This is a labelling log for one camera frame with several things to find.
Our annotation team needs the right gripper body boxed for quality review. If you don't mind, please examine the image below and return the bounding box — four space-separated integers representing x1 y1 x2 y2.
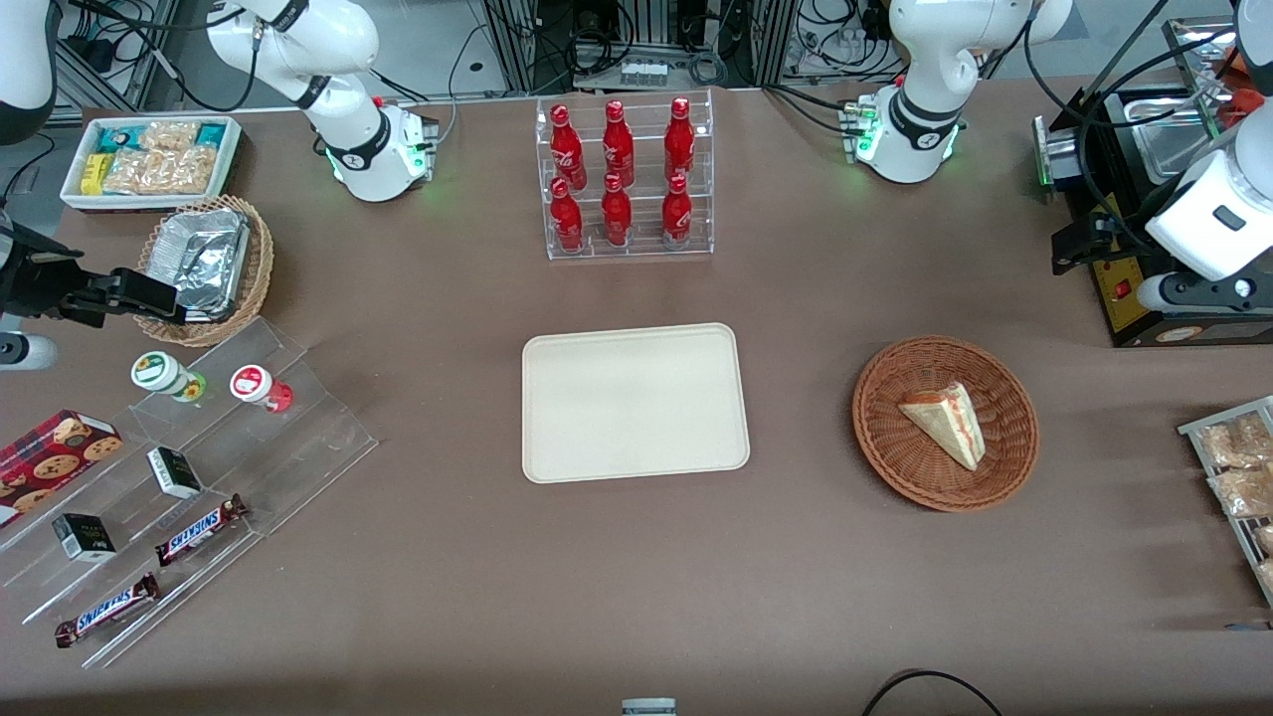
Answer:
0 227 43 323

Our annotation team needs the triangle sandwich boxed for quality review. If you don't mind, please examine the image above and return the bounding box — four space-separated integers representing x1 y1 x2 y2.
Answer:
897 382 987 472

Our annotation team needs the aluminium foil tray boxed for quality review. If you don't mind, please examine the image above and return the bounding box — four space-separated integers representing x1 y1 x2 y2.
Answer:
147 208 251 321

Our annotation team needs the wicker basket with foil tray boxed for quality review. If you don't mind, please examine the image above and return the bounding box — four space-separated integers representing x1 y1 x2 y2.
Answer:
133 195 275 348

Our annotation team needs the round brown wicker basket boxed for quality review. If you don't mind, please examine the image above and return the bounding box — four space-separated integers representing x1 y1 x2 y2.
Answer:
851 335 1041 514

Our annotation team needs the tray of packaged pastries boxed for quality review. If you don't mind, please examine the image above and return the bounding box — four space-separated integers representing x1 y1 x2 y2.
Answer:
1178 395 1273 610

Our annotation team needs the cream plastic tray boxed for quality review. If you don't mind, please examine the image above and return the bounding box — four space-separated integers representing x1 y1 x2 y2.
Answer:
521 322 751 485

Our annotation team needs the green lid cup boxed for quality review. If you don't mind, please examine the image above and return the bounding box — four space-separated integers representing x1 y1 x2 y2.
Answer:
130 351 208 403

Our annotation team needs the steel pan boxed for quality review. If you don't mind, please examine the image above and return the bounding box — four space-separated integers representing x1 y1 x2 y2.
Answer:
1116 92 1222 183

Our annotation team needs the large clear cracker bag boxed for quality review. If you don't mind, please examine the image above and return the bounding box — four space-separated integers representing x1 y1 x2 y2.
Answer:
103 146 219 196

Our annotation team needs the red lid cup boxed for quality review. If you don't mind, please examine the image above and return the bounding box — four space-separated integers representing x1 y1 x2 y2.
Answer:
229 364 294 415

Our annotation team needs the small clear cracker bag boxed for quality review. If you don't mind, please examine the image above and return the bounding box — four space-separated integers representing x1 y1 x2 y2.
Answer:
139 120 201 153

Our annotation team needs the white snack bin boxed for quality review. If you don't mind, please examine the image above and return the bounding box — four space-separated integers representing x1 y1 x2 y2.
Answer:
60 114 244 213

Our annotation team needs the red cookie box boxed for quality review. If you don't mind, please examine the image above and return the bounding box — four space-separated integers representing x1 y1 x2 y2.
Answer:
0 409 124 529

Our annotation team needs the small black box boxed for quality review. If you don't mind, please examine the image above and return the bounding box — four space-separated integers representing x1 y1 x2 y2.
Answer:
146 447 204 500
51 512 117 564

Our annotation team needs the clear acrylic stepped display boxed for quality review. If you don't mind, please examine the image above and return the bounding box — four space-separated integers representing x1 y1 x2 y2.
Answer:
0 317 380 670

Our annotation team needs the Snickers bar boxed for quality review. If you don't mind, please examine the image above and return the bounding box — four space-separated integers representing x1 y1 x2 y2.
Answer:
153 493 249 569
54 573 161 649

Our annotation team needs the red cola bottle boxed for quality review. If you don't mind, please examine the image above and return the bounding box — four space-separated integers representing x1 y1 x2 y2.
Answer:
663 96 696 182
660 174 694 249
602 99 637 186
600 173 635 249
549 103 589 190
549 178 586 253

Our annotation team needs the clear acrylic bottle rack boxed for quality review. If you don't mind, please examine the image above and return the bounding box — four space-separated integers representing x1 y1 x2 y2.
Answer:
534 89 715 263

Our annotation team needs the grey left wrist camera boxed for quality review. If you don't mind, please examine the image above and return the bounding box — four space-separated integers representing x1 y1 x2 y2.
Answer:
1137 271 1260 316

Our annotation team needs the black cable loop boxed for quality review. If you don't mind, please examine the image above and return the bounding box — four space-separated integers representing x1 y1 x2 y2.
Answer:
859 668 1006 716

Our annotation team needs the aluminium frame rack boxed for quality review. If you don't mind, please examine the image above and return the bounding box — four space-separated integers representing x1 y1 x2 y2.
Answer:
481 0 799 93

